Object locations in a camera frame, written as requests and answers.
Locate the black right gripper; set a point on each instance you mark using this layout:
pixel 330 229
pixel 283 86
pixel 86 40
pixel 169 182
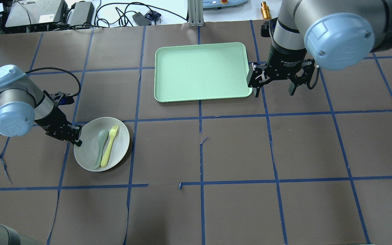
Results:
pixel 286 56

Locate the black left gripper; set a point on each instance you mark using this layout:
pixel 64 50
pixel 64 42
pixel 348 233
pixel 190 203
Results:
pixel 53 119

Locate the grey-green plastic spoon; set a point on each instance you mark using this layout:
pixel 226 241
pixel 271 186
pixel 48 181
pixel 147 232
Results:
pixel 101 140

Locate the white round plate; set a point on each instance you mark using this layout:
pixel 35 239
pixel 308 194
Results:
pixel 86 154

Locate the yellow plastic fork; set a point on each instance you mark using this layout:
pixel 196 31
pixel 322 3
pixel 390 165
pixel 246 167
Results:
pixel 112 135

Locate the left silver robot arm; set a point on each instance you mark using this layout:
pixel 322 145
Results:
pixel 23 104

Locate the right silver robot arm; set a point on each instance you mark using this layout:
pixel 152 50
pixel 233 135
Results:
pixel 331 34

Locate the light green plastic tray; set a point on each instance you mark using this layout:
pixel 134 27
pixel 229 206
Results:
pixel 201 72

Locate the black power adapter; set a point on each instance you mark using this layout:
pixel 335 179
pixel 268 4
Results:
pixel 80 13

